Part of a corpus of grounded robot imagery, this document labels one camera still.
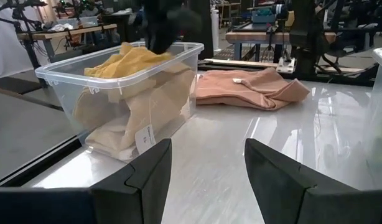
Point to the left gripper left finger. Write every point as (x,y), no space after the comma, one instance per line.
(141,186)

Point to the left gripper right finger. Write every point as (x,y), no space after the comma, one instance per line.
(272,180)

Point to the large mustard yellow towel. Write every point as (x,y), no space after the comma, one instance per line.
(125,62)

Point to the peach towel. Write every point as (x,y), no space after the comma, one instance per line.
(160,109)

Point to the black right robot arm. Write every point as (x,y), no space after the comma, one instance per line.
(306,37)

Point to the white table mat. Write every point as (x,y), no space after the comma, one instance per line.
(225,155)

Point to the wooden workbench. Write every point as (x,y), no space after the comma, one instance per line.
(69,31)
(250,37)

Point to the salmon pink towel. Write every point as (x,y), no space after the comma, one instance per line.
(240,93)

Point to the blue box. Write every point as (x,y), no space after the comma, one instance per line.
(262,17)

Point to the white mounting plate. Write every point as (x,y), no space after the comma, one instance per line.
(286,64)

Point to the clear plastic bin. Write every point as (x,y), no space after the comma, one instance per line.
(60,82)
(380,93)

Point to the white sheet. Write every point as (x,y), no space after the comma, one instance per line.
(7,46)

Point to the white post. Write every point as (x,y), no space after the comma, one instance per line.
(215,28)

